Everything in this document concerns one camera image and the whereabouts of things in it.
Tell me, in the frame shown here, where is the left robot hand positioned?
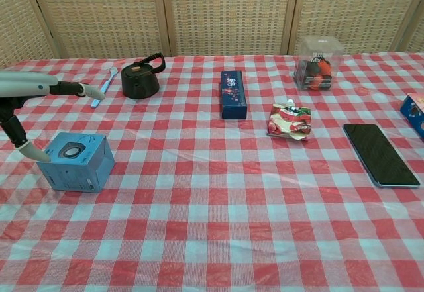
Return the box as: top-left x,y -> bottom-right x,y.
0,70 -> 107,164

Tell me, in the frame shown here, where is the black teapot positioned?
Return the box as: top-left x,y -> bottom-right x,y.
121,52 -> 166,99

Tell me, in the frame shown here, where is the black smartphone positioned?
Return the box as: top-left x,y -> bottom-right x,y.
343,123 -> 421,189

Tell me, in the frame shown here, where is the red white checkered tablecloth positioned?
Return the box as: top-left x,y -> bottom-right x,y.
0,51 -> 424,292

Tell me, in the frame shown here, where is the crumpled red drink pouch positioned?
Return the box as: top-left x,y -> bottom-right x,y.
266,98 -> 313,143

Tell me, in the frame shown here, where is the light blue speaker box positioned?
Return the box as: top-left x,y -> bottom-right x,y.
35,132 -> 116,194

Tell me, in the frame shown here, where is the woven folding screen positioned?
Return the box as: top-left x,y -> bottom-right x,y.
0,0 -> 424,69

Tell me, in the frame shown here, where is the dark blue oblong box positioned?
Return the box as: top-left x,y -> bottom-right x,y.
220,70 -> 248,120

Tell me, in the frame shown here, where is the blue and orange snack box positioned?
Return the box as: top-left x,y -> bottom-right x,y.
399,93 -> 424,132

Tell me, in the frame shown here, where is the clear plastic snack container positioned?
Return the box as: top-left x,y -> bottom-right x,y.
293,36 -> 345,91

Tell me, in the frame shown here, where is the light blue toothbrush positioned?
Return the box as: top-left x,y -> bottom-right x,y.
90,68 -> 119,109

